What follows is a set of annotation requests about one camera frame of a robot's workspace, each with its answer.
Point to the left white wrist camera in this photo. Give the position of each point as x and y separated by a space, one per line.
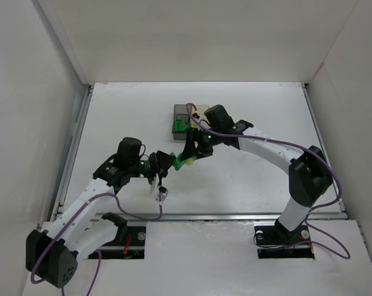
157 191

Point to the aluminium rail front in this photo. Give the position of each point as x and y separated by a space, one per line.
244 217

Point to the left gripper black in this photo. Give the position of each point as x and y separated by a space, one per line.
158 164

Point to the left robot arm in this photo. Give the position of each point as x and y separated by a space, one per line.
53 255

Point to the lime lego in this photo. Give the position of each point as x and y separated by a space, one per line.
189 161

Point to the dark green lego plate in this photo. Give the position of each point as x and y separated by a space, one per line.
180 125

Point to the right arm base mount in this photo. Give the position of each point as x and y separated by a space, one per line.
273 244

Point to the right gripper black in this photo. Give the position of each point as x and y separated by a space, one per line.
197 147

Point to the dark green studded lego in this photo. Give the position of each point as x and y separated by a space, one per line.
177 164

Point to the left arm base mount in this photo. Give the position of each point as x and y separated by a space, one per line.
128 242

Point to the orange transparent container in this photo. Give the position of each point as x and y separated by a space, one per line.
200 109

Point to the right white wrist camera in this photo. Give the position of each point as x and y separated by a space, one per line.
201 120

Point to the grey transparent container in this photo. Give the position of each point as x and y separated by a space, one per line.
179 112

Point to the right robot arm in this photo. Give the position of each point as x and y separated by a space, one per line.
309 177

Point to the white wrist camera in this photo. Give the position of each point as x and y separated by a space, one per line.
201 120
157 191

